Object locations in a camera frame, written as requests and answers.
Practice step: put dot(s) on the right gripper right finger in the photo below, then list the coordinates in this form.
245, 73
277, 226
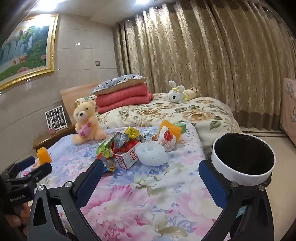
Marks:
246, 212

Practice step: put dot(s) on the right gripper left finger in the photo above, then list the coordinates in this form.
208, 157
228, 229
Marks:
45, 222

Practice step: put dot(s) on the green snack pouch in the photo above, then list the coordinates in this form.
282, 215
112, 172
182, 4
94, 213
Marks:
105, 148

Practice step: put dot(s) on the red white milk carton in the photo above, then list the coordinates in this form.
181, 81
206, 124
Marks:
128, 159

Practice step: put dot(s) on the white red plastic bag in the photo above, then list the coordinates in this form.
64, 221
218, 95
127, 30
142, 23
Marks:
167, 139

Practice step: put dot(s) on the red snack wrapper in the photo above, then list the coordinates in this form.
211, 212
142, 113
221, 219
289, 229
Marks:
124, 148

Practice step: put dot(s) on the green milk carton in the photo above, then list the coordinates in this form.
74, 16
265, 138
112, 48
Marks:
182, 125

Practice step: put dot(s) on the white foam fruit net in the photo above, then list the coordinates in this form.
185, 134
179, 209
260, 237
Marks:
151, 154

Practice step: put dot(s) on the yellow snack wrapper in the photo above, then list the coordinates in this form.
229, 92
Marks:
132, 132

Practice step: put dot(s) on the white blue wrapper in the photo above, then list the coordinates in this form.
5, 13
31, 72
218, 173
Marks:
146, 136

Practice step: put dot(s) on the white rimmed black trash bin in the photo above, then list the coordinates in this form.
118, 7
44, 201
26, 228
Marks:
243, 158

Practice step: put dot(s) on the person's left hand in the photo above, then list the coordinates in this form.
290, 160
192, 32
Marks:
22, 219

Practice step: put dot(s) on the wooden nightstand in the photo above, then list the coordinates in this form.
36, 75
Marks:
47, 140

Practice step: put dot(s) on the beige teddy bear plush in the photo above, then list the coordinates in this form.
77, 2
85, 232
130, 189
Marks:
87, 127

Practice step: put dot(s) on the pink heart covered furniture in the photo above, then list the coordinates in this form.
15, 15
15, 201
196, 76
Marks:
287, 119

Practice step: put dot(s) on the cream rose floral duvet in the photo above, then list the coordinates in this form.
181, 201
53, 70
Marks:
210, 117

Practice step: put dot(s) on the wooden headboard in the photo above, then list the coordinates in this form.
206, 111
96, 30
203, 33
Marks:
70, 95

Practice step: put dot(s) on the cartoon print pillow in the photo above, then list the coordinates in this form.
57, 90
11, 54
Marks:
85, 99

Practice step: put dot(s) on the tan animal plush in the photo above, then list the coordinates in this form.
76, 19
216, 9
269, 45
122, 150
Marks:
192, 93

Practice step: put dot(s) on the gold framed landscape painting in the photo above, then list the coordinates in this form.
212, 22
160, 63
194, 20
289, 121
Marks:
29, 51

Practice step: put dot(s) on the white rabbit plush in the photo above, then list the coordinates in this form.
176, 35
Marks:
177, 93

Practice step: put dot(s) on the blue patterned pillow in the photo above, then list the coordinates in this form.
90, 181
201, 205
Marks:
118, 83

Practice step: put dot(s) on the folded red blanket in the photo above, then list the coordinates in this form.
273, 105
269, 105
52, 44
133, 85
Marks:
138, 94

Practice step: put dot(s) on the beige patterned curtain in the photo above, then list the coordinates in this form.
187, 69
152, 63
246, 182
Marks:
238, 52

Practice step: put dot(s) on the black white photo frame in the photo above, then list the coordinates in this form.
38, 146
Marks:
55, 118

